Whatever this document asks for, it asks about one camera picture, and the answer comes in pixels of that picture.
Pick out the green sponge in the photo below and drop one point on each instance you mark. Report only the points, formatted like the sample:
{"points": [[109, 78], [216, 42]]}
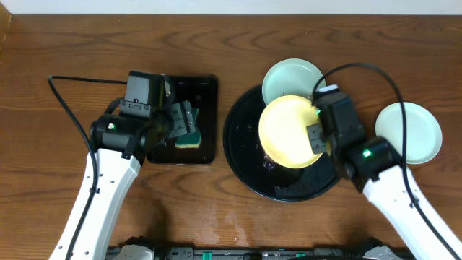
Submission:
{"points": [[193, 139]]}

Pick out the black round tray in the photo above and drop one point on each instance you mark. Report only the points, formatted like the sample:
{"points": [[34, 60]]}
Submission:
{"points": [[250, 164]]}

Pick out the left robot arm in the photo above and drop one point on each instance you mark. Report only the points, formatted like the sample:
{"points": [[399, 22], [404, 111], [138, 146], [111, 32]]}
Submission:
{"points": [[118, 145]]}

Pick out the light blue plate bottom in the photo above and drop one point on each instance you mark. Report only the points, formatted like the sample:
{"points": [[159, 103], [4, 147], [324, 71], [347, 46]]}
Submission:
{"points": [[424, 136]]}

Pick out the light blue plate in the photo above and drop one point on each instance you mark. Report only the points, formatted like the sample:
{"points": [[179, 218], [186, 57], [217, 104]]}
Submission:
{"points": [[424, 136], [291, 76]]}

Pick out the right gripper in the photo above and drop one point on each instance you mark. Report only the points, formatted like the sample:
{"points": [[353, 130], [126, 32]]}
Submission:
{"points": [[313, 131]]}

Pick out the yellow plate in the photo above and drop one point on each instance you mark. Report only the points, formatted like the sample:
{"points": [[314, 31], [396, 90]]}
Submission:
{"points": [[283, 131]]}

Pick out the black rectangular tray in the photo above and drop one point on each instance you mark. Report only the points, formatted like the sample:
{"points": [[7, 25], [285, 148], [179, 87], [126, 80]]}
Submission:
{"points": [[201, 92]]}

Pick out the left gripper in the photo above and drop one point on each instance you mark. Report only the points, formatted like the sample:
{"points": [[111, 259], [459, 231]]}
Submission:
{"points": [[179, 120]]}

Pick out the light blue plate top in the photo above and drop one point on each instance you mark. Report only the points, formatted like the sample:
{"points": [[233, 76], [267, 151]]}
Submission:
{"points": [[291, 76]]}

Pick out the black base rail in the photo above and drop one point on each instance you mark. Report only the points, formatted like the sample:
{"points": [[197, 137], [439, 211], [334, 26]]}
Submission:
{"points": [[142, 248]]}

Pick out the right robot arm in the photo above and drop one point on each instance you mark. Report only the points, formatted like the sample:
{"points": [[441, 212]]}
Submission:
{"points": [[381, 174]]}

